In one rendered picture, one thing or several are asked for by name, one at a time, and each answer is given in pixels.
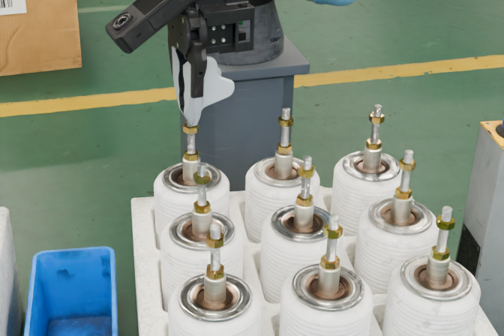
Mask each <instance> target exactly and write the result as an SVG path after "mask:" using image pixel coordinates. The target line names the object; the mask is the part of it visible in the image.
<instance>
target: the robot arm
mask: <svg viewBox="0 0 504 336"><path fill-rule="evenodd" d="M307 1H310V2H314V3H315V4H318V5H324V4H326V5H335V6H346V5H349V4H351V3H353V2H354V1H355V0H307ZM166 24H167V28H168V47H169V59H170V65H171V71H172V75H173V82H174V87H175V93H176V97H177V101H178V107H179V109H180V110H181V112H182V113H183V115H184V117H185V118H186V119H187V120H188V121H189V122H190V124H191V125H192V126H196V125H197V124H198V121H199V120H200V116H201V111H202V110H203V108H204V107H207V106H209V105H211V104H214V103H216V102H218V101H221V100H223V99H225V98H228V97H229V96H230V95H231V94H232V93H233V92H234V89H235V86H234V82H233V81H232V80H231V79H227V78H224V77H222V76H221V69H220V68H219V67H218V64H220V65H256V64H260V63H263V62H268V61H271V60H272V59H276V58H277V57H278V56H279V55H280V54H281V53H282V52H283V51H284V33H283V29H282V27H281V22H280V20H279V16H278V12H277V9H276V6H275V0H136V1H135V2H134V3H132V4H131V5H130V6H129V7H127V8H126V9H125V10H123V11H122V12H121V13H120V14H119V15H118V16H116V17H115V18H114V19H112V20H111V21H110V22H108V23H107V24H106V26H105V29H106V33H107V34H108V35H109V36H110V37H111V38H112V40H113V41H114V42H115V44H116V45H117V46H118V47H119V48H120V49H121V50H122V51H123V52H124V53H127V54H131V53H132V52H133V51H134V50H136V49H137V48H138V47H139V46H141V45H142V44H143V43H145V42H146V41H147V40H148V39H149V38H150V37H151V36H153V35H154V34H155V33H157V32H158V31H159V30H160V29H162V28H163V27H164V26H165V25H166Z"/></svg>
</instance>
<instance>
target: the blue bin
mask: <svg viewBox="0 0 504 336"><path fill-rule="evenodd" d="M24 336H119V333H118V311H117V291H116V255H115V251H114V250H113V249H112V248H111V247H107V246H100V247H81V248H71V249H61V250H44V251H41V252H38V253H36V254H35V255H34V256H33V258H32V262H31V275H30V282H29V289H28V302H27V309H26V316H25V329H24Z"/></svg>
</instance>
